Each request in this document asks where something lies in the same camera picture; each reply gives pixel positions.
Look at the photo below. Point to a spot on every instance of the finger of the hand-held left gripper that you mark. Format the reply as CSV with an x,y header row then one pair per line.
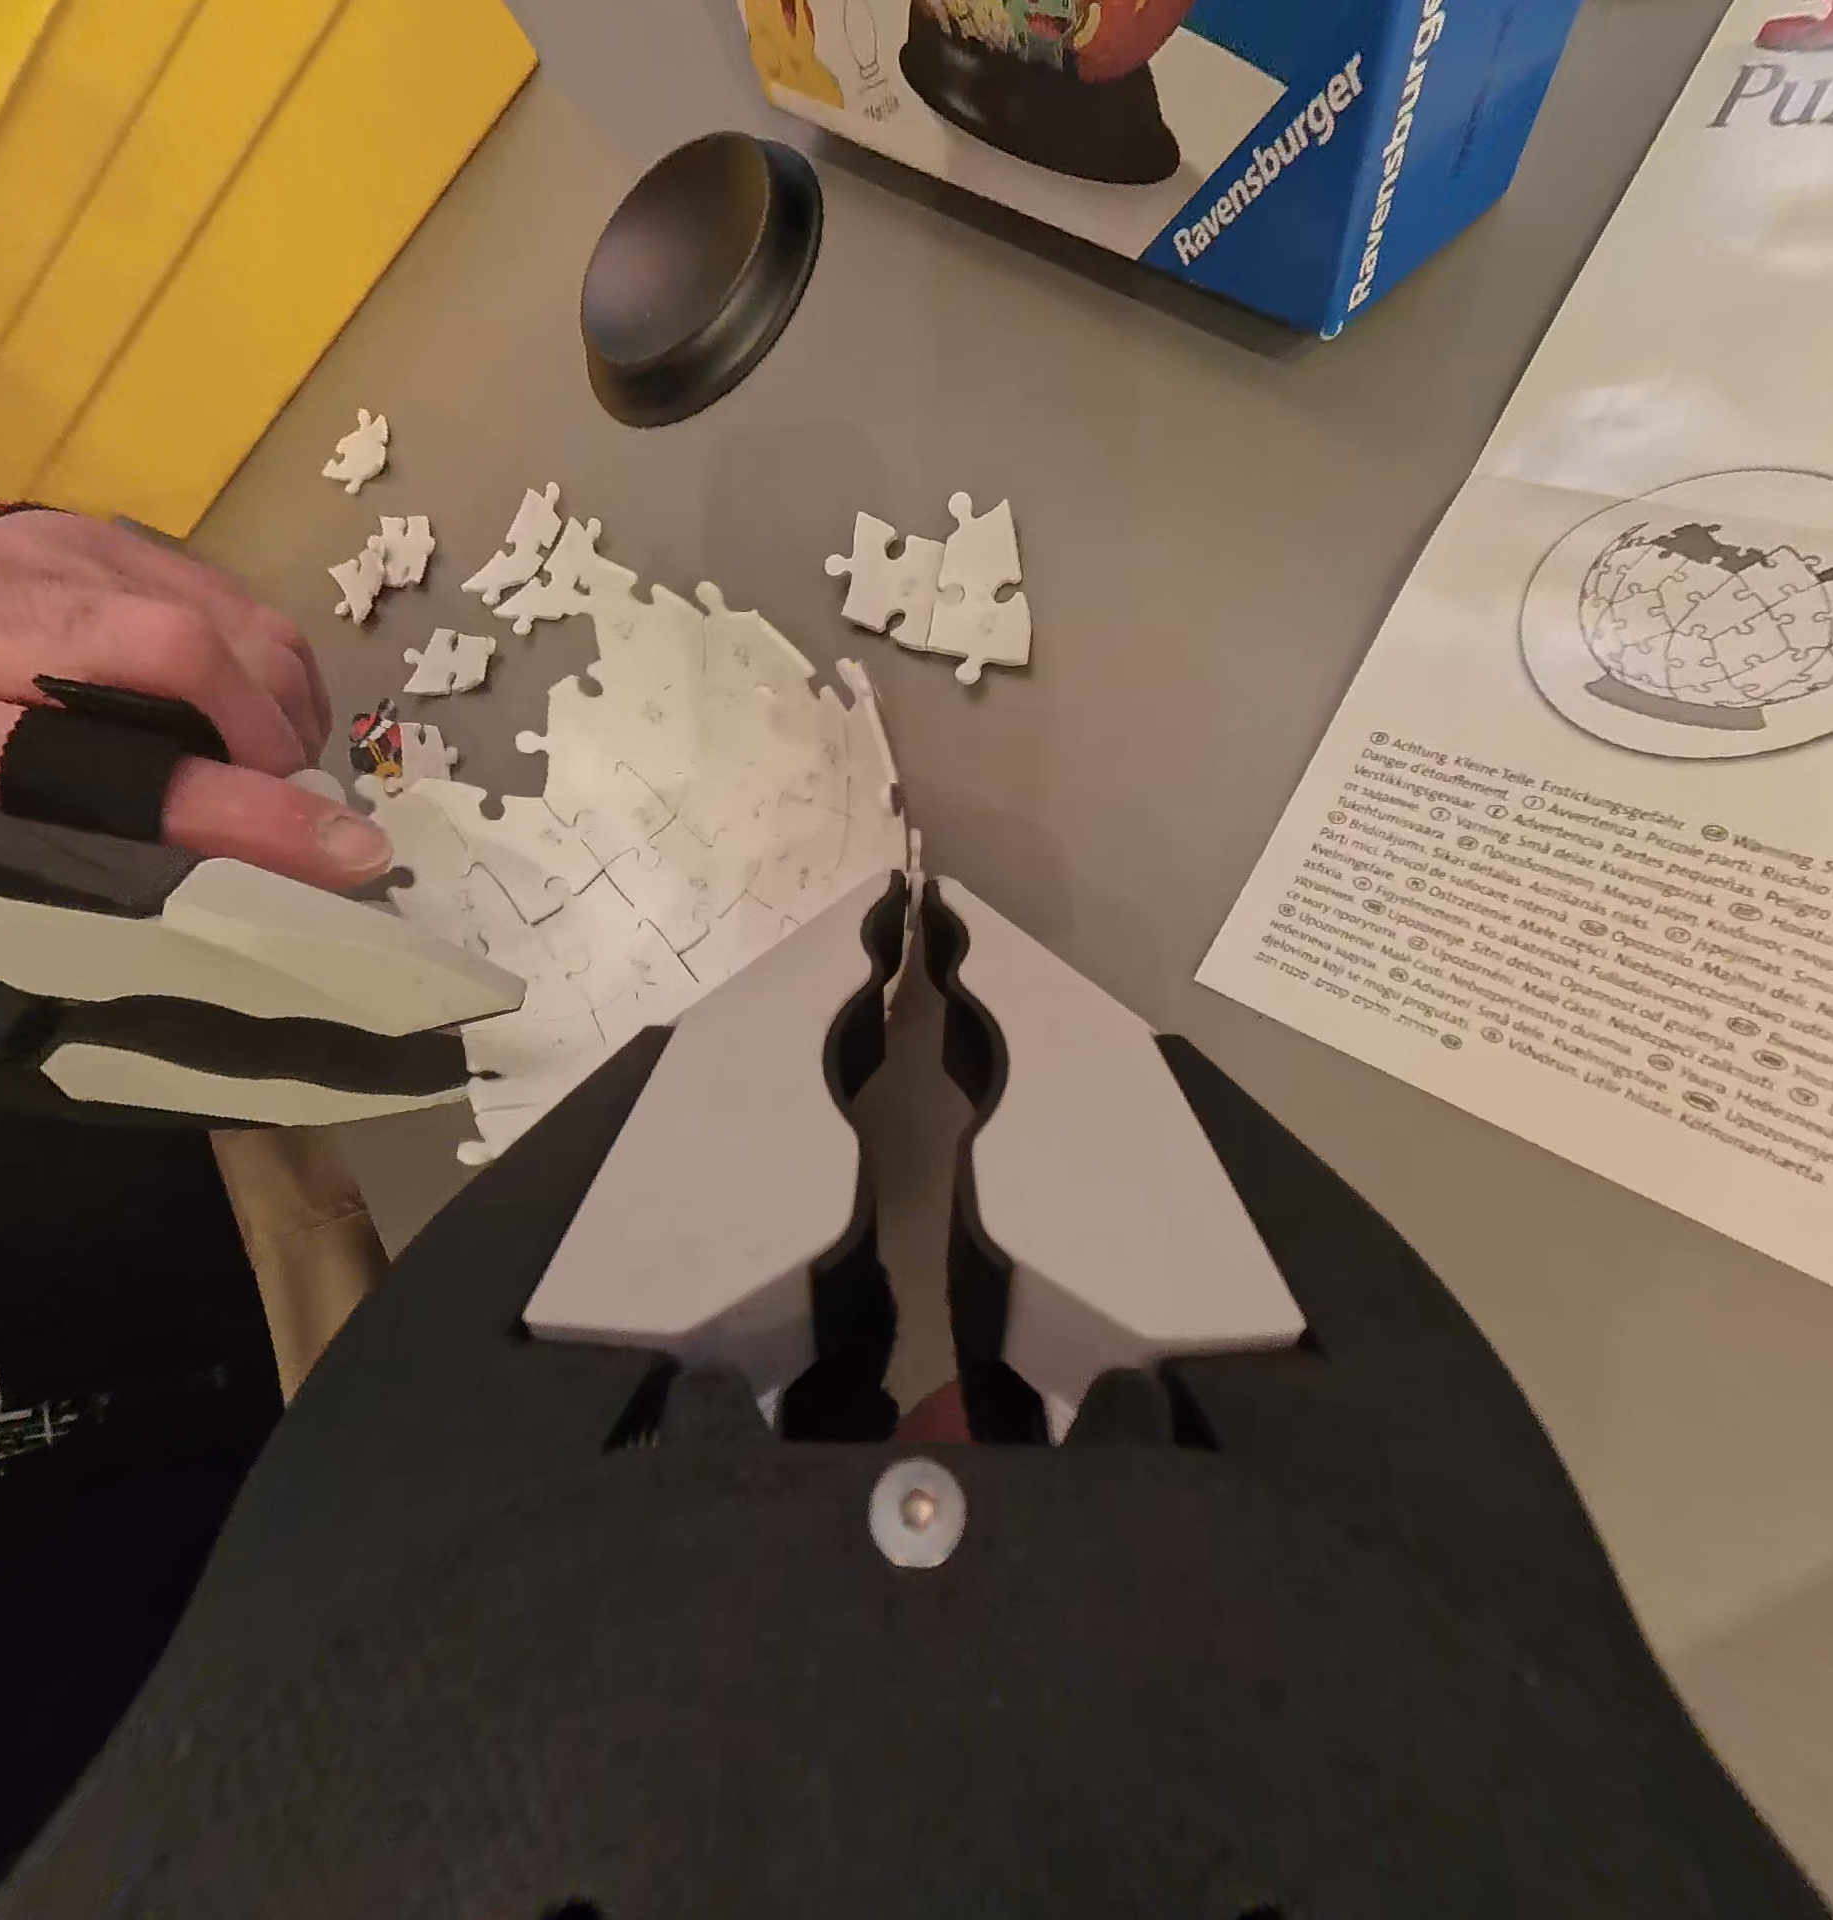
x,y
316,947
228,1079

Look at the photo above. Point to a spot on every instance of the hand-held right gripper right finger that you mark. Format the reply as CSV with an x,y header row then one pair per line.
x,y
1126,1185

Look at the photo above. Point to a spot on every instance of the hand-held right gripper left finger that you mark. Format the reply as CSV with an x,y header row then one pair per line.
x,y
691,1185

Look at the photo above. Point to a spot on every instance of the partly built white puzzle ball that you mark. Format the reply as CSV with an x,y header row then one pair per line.
x,y
677,838

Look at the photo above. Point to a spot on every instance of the colourful printed puzzle piece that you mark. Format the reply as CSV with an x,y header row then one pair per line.
x,y
378,738

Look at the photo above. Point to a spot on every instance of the two-piece joined puzzle segment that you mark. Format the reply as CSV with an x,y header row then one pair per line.
x,y
930,593

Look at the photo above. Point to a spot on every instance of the colourful printed puzzle box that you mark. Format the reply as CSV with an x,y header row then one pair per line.
x,y
1305,167

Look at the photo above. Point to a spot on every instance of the person's left hand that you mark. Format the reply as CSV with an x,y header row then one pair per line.
x,y
106,600

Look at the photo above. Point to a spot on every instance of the beige trousers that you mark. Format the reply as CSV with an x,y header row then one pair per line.
x,y
309,1259

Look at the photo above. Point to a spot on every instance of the yellow box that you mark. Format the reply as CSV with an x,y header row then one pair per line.
x,y
180,225

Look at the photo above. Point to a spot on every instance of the white printed instruction leaflet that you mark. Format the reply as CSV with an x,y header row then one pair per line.
x,y
1606,750

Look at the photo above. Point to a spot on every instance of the black round cup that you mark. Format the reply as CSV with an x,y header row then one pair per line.
x,y
691,269

